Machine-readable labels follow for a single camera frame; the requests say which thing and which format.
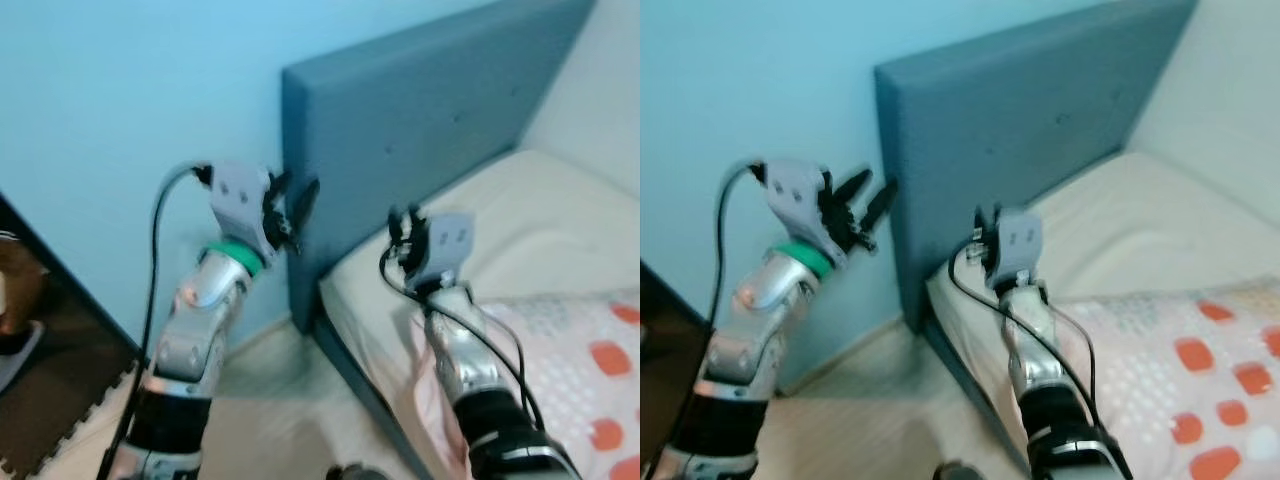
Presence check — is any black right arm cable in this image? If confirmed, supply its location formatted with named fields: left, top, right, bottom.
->
left=945, top=245, right=1099, bottom=431
left=378, top=245, right=549, bottom=433

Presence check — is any mattress with cream sheet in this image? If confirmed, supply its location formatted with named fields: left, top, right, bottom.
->
left=318, top=148, right=641, bottom=480
left=925, top=150, right=1280, bottom=480

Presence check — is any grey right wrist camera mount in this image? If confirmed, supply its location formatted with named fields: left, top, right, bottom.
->
left=990, top=207, right=1044, bottom=291
left=412, top=210, right=477, bottom=293

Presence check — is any blue padded bed frame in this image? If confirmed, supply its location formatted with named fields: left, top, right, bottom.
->
left=874, top=0, right=1199, bottom=480
left=282, top=0, right=598, bottom=480

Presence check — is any black foam floor mat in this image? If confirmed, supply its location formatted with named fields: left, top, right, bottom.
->
left=0, top=192, right=141, bottom=480
left=640, top=258, right=703, bottom=476

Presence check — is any pink pillow with orange dots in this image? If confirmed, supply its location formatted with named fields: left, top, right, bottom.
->
left=408, top=288, right=641, bottom=480
left=1000, top=280, right=1280, bottom=480

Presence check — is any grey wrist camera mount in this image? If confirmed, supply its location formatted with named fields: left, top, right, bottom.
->
left=412, top=210, right=477, bottom=293
left=208, top=160, right=277, bottom=267
left=990, top=207, right=1044, bottom=291
left=763, top=158, right=837, bottom=269

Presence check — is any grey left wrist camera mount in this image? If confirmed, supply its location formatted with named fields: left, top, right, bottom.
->
left=763, top=158, right=837, bottom=269
left=208, top=160, right=277, bottom=267

